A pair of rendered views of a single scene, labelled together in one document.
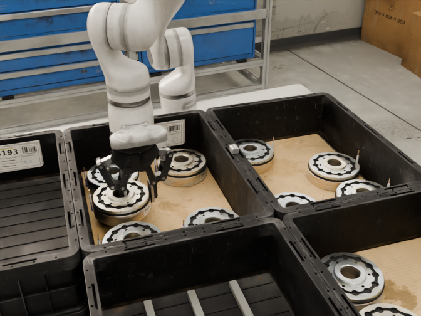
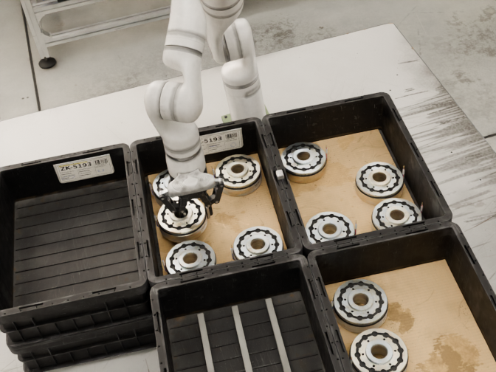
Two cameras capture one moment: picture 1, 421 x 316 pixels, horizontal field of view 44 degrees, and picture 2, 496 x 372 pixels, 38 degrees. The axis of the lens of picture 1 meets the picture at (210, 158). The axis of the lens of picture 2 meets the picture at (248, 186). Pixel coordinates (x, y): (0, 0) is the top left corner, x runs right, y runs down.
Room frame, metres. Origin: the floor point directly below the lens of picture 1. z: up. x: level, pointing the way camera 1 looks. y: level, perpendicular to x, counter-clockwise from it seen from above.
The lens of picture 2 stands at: (-0.20, -0.17, 2.03)
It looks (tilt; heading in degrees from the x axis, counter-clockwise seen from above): 47 degrees down; 11
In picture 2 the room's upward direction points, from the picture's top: 7 degrees counter-clockwise
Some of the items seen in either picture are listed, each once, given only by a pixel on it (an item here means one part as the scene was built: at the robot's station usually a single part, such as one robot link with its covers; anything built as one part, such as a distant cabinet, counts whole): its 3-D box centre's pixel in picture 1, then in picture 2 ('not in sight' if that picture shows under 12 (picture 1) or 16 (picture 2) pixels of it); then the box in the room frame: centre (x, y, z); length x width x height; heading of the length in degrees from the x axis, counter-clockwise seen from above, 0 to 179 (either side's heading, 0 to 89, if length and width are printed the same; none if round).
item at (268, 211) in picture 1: (156, 171); (209, 195); (0.79, 0.10, 0.92); 0.40 x 0.30 x 0.02; 17
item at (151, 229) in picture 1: (133, 241); (190, 260); (0.66, 0.13, 0.86); 0.10 x 0.10 x 0.01
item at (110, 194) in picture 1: (121, 194); (181, 213); (0.77, 0.16, 0.88); 0.05 x 0.05 x 0.01
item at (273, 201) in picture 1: (306, 145); (350, 167); (0.88, -0.19, 0.92); 0.40 x 0.30 x 0.02; 17
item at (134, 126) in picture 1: (132, 114); (186, 162); (0.76, 0.13, 1.05); 0.11 x 0.09 x 0.06; 18
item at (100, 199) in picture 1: (121, 195); (181, 215); (0.77, 0.16, 0.88); 0.10 x 0.10 x 0.01
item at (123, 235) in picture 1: (132, 239); (190, 258); (0.66, 0.13, 0.86); 0.05 x 0.05 x 0.01
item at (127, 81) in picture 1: (119, 52); (172, 117); (0.78, 0.14, 1.14); 0.09 x 0.07 x 0.15; 79
